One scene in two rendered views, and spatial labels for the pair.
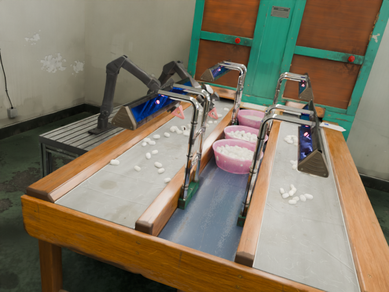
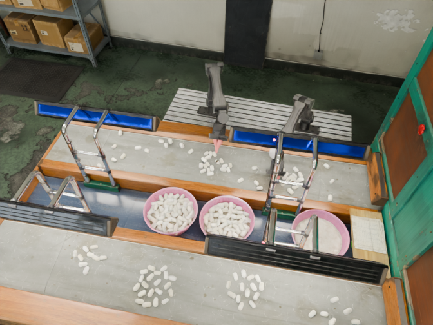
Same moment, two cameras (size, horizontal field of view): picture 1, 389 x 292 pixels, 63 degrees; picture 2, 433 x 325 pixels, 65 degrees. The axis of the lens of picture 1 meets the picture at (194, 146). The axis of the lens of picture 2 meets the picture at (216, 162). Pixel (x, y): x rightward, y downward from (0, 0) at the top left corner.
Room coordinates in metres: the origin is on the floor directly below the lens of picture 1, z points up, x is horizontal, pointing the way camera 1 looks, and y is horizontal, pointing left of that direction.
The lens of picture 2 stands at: (1.69, -1.12, 2.19)
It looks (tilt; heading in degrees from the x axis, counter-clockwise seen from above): 50 degrees down; 86
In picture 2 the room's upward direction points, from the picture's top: straight up
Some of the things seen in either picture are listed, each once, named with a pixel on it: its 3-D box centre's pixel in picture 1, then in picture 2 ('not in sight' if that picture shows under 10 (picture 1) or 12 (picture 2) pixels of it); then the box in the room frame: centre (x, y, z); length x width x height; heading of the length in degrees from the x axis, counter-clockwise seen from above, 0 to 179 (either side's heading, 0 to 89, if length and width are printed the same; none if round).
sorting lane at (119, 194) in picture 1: (183, 134); (207, 164); (1.73, 0.07, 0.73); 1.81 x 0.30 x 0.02; 166
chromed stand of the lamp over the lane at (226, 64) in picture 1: (226, 97); (288, 177); (2.11, -0.17, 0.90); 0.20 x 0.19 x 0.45; 166
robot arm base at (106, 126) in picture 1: (102, 123); (212, 108); (1.78, 0.57, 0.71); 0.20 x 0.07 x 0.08; 162
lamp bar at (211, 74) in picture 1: (219, 68); (298, 140); (2.13, -0.09, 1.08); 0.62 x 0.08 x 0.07; 166
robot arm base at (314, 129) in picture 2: not in sight; (305, 124); (2.36, 0.38, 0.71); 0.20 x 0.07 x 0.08; 162
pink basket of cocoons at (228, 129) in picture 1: (244, 140); (226, 223); (1.80, -0.30, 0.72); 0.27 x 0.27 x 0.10
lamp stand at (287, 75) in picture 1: (286, 109); (284, 255); (2.01, -0.55, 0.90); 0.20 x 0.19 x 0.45; 166
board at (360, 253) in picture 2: (258, 108); (368, 241); (2.44, -0.46, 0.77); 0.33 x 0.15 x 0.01; 76
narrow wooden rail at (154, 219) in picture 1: (211, 145); (200, 192); (1.68, -0.10, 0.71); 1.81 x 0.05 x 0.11; 166
